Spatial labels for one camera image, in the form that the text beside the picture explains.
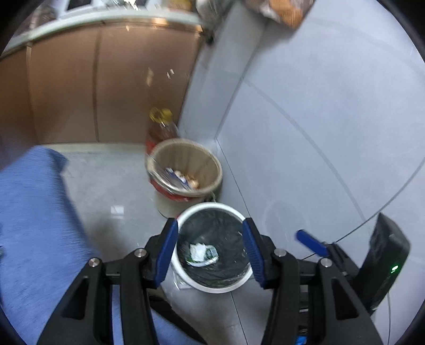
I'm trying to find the blue fluffy blanket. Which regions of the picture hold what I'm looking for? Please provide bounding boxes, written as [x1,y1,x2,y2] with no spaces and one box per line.
[0,148,206,345]

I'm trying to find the cooking oil bottle yellow cap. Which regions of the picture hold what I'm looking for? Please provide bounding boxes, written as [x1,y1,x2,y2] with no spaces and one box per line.
[147,107,180,155]

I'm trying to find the pale brown scraps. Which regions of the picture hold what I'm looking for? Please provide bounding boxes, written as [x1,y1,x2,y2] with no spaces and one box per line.
[175,170,201,189]

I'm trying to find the white round bin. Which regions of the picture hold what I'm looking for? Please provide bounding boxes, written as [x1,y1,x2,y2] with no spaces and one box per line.
[170,202,253,294]

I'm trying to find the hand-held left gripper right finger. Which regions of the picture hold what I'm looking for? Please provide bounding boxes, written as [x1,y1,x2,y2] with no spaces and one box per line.
[242,217,386,345]

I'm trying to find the orange patterned apron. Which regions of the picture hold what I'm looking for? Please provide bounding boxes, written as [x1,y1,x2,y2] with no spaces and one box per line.
[246,0,313,29]

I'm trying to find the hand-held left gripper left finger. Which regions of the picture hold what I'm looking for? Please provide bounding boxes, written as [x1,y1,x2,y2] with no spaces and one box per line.
[36,217,180,345]

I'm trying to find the blue white wrapper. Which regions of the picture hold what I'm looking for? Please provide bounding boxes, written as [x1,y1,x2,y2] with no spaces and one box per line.
[165,167,190,189]

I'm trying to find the white green crumpled wrapper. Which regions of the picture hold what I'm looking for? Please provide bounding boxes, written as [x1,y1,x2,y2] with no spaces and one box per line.
[189,243,220,268]

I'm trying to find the black bin liner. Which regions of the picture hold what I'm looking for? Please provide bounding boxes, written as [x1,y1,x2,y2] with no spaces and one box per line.
[176,209,251,288]

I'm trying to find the beige bucket with red label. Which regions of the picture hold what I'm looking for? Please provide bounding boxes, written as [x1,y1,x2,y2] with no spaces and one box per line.
[146,139,223,218]

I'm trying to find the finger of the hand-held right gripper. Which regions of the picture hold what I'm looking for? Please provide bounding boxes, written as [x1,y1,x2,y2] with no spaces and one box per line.
[295,229,359,277]

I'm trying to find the narrow brown glossy cabinet door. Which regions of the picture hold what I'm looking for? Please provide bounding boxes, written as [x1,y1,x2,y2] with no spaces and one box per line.
[0,46,37,146]

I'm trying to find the white kitchen countertop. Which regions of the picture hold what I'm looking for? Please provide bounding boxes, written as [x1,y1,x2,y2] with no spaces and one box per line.
[0,7,205,60]

